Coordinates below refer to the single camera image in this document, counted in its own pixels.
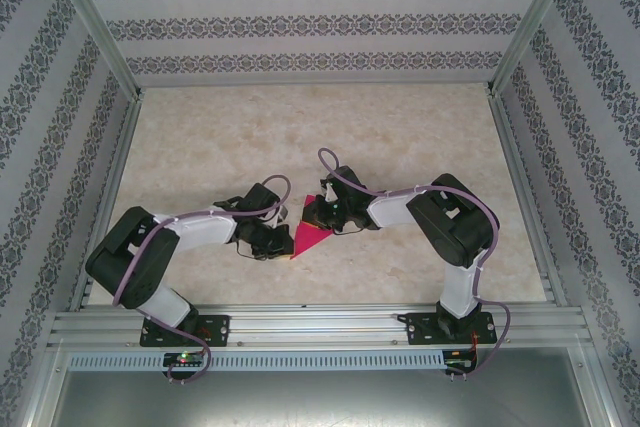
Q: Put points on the pink cloth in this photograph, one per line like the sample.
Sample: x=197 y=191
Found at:
x=305 y=242

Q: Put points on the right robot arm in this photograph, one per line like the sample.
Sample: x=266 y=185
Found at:
x=450 y=232

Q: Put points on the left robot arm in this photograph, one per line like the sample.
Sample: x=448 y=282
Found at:
x=110 y=257

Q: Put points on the grey metal sheet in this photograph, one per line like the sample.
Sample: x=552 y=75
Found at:
x=320 y=402

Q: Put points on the aluminium mounting beam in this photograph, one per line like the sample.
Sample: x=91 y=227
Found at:
x=320 y=324

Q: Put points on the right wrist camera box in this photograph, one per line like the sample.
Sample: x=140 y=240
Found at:
x=345 y=182

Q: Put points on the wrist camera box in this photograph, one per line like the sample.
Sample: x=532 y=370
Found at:
x=345 y=182
x=260 y=199

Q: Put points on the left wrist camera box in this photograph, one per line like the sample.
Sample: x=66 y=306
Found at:
x=260 y=199

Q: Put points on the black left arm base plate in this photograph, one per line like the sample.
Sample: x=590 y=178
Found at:
x=215 y=329

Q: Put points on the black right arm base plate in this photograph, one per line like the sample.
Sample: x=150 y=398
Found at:
x=417 y=329

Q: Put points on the aluminium table edge rail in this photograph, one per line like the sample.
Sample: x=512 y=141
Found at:
x=112 y=172
x=511 y=147

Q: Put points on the aluminium frame post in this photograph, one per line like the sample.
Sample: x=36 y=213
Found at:
x=100 y=22
x=529 y=22

